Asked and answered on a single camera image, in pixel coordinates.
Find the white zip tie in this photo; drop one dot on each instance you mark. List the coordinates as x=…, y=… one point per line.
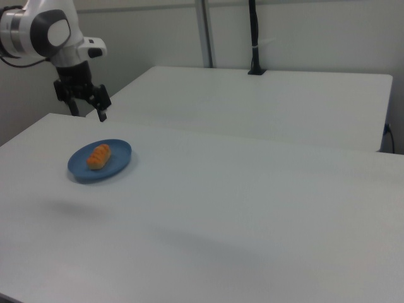
x=265, y=43

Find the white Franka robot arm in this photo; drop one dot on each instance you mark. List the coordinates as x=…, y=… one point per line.
x=53, y=31

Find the black camera pole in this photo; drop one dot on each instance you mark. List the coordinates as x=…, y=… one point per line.
x=255, y=31

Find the blue round plate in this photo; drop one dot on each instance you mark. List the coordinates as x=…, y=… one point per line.
x=120, y=154

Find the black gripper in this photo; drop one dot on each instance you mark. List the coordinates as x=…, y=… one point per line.
x=75, y=80

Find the orange bread roll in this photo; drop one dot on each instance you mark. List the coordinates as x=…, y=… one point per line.
x=99, y=156

